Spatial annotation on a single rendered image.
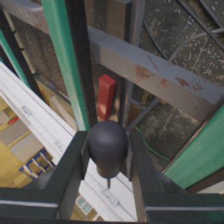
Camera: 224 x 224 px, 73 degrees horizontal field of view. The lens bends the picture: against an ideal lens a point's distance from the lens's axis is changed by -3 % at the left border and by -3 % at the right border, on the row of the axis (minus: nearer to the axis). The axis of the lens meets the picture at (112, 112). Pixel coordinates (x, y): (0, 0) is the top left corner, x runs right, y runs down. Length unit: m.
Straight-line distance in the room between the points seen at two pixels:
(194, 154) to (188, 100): 0.06
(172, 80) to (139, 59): 0.05
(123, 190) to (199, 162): 0.26
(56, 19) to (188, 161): 0.22
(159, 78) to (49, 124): 0.40
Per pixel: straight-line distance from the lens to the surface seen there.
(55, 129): 0.50
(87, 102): 0.31
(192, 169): 0.20
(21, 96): 0.64
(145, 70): 0.20
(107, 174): 0.18
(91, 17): 0.61
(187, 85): 0.19
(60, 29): 0.22
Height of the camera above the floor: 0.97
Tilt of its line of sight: 27 degrees down
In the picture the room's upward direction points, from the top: 131 degrees counter-clockwise
